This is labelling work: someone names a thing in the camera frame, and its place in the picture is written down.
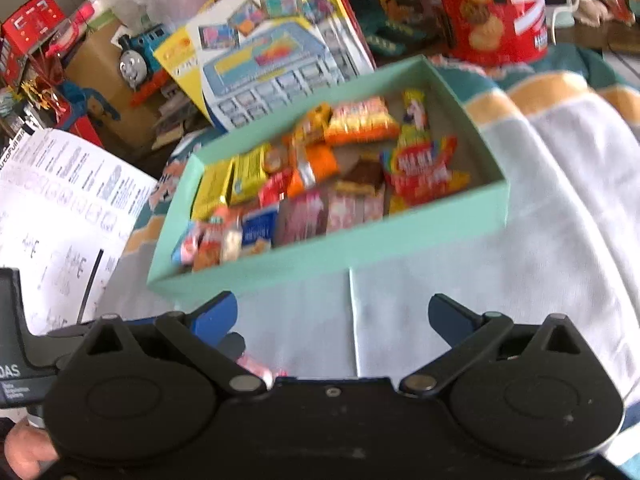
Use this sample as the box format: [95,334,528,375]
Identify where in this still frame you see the stack of booklets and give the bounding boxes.
[150,82,203,152]

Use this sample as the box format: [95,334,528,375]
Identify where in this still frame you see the blue-yellow toy packaging box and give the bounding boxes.
[152,0,377,133]

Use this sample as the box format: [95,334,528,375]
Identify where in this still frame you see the mint green cardboard box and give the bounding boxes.
[146,55,511,312]

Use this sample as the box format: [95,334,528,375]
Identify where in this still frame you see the red-orange snack packet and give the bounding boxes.
[192,207,243,272]

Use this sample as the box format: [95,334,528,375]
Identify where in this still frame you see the blue toy train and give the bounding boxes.
[118,24,173,106]

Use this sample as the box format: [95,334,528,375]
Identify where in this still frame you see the small red box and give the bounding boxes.
[54,109,103,148]

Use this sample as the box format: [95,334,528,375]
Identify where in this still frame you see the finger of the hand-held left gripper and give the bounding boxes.
[219,332,247,362]
[27,316,168,358]

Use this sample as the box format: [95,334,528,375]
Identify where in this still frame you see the blue biscuit packet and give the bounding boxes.
[241,205,280,254]

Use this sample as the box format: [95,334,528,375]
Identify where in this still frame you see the red toy box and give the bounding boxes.
[0,0,68,73]

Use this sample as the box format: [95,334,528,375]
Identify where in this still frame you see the person's left hand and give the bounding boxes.
[2,419,60,479]

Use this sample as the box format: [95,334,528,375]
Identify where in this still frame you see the red cookie tin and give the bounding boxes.
[417,0,551,67]

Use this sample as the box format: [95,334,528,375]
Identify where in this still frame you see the orange-yellow chips packet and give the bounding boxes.
[324,98,401,146]

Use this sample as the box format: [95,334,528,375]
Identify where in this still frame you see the brown cardboard box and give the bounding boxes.
[64,20,166,147]

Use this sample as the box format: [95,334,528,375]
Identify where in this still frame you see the pink snack packet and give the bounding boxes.
[236,352,289,382]

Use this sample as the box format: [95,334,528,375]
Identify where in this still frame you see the white instruction sheet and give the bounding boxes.
[0,128,159,337]

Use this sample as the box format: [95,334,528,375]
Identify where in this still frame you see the pile of mixed snacks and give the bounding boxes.
[171,88,472,274]

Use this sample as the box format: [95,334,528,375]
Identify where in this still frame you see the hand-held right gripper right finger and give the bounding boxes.
[399,293,589,397]

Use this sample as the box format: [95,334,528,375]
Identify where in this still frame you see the yellow snack packet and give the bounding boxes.
[191,159,236,222]

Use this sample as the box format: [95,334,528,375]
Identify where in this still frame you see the blue plastic toy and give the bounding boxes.
[57,80,123,123]

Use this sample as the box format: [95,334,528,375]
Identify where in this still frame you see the orange packet with silver seam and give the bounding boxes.
[287,142,342,199]

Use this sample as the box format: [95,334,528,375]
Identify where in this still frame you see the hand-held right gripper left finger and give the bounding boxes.
[82,291,268,396]

